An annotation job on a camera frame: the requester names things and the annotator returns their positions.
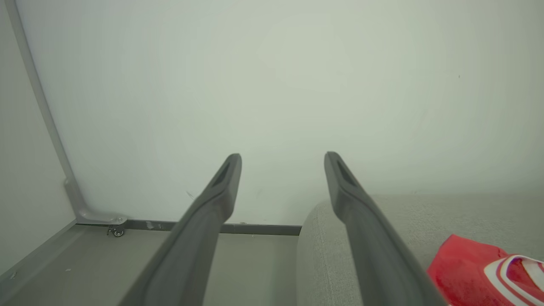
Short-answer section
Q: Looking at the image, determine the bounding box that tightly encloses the grey fabric sofa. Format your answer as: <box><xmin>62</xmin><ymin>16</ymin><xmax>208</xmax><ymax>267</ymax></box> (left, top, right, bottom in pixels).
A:
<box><xmin>296</xmin><ymin>193</ymin><xmax>544</xmax><ymax>306</ymax></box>

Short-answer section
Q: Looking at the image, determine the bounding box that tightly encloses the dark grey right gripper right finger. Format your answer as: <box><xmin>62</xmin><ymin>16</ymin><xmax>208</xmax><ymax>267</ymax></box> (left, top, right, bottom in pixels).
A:
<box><xmin>324</xmin><ymin>152</ymin><xmax>447</xmax><ymax>306</ymax></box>

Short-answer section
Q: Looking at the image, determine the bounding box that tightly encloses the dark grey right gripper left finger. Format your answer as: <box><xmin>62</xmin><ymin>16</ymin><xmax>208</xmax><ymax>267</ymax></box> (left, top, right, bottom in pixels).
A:
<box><xmin>119</xmin><ymin>154</ymin><xmax>242</xmax><ymax>306</ymax></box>

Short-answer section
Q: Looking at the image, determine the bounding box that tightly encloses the red and white garment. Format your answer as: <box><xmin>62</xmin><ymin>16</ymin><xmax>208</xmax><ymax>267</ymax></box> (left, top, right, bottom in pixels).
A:
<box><xmin>426</xmin><ymin>234</ymin><xmax>544</xmax><ymax>306</ymax></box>

